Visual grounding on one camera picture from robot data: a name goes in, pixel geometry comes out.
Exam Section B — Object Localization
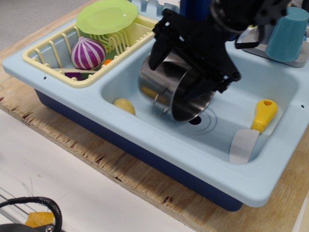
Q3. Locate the yellow toy potato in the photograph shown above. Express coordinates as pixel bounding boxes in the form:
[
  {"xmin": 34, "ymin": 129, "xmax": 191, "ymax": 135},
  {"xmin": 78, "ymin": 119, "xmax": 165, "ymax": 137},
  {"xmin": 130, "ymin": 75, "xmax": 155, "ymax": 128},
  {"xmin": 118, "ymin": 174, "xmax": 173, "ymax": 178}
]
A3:
[{"xmin": 113, "ymin": 98, "xmax": 136, "ymax": 115}]

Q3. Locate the purple toy eggplant slice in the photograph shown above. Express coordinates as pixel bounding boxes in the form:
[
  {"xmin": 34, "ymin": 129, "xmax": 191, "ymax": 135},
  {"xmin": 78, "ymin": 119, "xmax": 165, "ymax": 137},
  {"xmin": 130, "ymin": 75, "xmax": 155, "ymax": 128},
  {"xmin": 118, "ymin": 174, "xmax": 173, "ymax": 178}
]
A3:
[{"xmin": 64, "ymin": 72, "xmax": 84, "ymax": 81}]

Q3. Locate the wooden plywood board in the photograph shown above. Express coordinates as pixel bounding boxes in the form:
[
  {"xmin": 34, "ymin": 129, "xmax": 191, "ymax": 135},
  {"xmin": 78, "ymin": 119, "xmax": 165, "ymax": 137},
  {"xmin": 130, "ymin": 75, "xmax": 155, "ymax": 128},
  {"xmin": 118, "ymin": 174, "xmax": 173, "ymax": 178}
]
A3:
[{"xmin": 0, "ymin": 0, "xmax": 309, "ymax": 232}]

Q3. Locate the black braided cable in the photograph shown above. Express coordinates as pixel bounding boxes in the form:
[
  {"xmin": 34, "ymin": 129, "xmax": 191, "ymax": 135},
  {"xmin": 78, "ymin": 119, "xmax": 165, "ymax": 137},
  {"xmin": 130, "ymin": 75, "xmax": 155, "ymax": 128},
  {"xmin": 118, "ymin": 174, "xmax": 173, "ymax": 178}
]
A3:
[{"xmin": 0, "ymin": 196, "xmax": 63, "ymax": 232}]

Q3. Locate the orange toy carrot piece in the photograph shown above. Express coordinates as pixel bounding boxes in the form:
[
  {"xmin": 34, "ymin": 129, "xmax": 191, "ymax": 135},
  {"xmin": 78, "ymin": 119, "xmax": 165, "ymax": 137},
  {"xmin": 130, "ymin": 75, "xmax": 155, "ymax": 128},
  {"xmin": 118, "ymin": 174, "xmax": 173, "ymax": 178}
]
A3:
[{"xmin": 103, "ymin": 59, "xmax": 112, "ymax": 65}]

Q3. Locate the purple striped toy onion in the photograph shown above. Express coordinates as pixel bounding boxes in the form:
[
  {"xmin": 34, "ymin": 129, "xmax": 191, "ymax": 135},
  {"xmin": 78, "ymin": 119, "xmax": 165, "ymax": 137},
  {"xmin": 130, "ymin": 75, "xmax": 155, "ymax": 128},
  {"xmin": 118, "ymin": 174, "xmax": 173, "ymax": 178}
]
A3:
[{"xmin": 70, "ymin": 36, "xmax": 106, "ymax": 70}]

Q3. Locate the green plastic plate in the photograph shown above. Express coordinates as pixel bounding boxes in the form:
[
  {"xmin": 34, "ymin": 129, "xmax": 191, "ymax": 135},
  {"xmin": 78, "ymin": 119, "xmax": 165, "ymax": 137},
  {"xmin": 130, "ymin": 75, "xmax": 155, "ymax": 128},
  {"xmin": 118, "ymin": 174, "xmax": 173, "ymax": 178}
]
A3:
[{"xmin": 76, "ymin": 0, "xmax": 138, "ymax": 35}]

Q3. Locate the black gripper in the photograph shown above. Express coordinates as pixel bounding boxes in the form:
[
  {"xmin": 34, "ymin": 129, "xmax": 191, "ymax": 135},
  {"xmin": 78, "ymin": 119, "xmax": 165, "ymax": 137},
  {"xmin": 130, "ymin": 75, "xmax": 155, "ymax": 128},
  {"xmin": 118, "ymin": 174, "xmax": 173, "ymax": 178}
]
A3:
[{"xmin": 148, "ymin": 9, "xmax": 240, "ymax": 101}]

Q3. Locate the yellow tape piece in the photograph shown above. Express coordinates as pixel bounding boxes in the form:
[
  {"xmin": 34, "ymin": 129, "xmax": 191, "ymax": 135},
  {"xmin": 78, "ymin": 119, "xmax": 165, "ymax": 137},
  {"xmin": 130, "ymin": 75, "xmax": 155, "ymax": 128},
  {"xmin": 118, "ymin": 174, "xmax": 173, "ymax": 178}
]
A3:
[{"xmin": 25, "ymin": 212, "xmax": 55, "ymax": 228}]

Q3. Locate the pale yellow dish rack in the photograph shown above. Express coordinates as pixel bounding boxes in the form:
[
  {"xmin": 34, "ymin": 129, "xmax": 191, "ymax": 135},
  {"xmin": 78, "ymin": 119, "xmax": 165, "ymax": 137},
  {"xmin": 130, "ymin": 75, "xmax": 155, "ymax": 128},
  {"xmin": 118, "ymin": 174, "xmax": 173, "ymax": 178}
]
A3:
[{"xmin": 22, "ymin": 15, "xmax": 157, "ymax": 88}]

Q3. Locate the teal plastic cup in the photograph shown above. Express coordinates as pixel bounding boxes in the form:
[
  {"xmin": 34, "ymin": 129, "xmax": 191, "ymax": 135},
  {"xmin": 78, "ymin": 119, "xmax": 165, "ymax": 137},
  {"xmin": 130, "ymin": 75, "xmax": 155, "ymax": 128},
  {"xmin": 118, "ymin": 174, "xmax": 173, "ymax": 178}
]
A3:
[{"xmin": 266, "ymin": 7, "xmax": 309, "ymax": 62}]

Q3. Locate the yellow handled toy knife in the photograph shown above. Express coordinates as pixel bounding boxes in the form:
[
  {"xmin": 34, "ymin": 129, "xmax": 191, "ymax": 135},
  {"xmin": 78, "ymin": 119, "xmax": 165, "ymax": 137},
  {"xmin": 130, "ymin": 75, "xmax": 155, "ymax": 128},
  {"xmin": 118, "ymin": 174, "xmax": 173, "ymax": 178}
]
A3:
[{"xmin": 229, "ymin": 99, "xmax": 278, "ymax": 164}]

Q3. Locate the stainless steel pot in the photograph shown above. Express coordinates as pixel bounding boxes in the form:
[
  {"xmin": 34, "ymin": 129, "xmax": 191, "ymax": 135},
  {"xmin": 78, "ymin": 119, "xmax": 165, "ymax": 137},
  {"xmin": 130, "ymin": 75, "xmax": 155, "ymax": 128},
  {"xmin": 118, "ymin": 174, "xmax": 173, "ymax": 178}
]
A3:
[{"xmin": 139, "ymin": 52, "xmax": 214, "ymax": 122}]

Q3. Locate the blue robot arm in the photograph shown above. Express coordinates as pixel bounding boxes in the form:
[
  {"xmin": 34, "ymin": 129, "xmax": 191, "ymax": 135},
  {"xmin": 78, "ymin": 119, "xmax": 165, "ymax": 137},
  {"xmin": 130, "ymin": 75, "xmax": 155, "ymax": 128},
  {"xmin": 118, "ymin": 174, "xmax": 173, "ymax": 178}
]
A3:
[{"xmin": 148, "ymin": 0, "xmax": 289, "ymax": 100}]

